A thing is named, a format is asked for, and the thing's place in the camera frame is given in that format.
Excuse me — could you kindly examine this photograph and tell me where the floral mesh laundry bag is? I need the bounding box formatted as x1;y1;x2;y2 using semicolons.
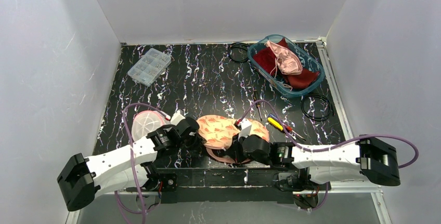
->
197;115;272;165

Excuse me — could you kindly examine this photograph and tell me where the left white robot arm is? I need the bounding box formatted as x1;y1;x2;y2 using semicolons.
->
57;111;200;212

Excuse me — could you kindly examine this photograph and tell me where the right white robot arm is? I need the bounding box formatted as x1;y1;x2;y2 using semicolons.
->
233;119;401;187

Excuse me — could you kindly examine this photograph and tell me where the white round mesh laundry bag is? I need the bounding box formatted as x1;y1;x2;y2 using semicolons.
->
131;111;168;142

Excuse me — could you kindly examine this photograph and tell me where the pink bra in basin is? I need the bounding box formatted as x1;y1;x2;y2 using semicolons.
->
265;41;303;75

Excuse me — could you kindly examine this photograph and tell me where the black yellow screwdriver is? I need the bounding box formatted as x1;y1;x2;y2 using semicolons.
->
253;90;263;121

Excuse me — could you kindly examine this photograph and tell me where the clear plastic compartment box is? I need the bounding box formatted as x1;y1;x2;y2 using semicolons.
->
128;48;172;87

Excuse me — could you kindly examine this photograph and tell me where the teal plastic basin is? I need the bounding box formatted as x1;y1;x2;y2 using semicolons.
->
248;34;325;98

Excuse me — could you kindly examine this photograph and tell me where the dark red cloth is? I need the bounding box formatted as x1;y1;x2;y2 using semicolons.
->
253;38;320;89

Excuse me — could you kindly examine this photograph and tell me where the yellow handled screwdriver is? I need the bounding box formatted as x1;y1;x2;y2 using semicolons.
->
267;117;293;133

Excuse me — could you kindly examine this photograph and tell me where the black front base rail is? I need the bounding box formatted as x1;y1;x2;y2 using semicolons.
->
74;165;331;204

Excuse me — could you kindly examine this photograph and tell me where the black cable coil right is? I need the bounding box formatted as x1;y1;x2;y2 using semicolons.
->
301;92;335;123

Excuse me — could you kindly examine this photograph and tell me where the black cable coil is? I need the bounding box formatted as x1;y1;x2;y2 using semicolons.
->
228;42;250;64
301;92;335;123

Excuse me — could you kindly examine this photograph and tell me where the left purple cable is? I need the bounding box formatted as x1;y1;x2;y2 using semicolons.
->
114;102;172;224

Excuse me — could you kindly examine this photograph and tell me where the black cable coil back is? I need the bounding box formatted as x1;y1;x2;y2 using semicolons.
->
228;42;250;64

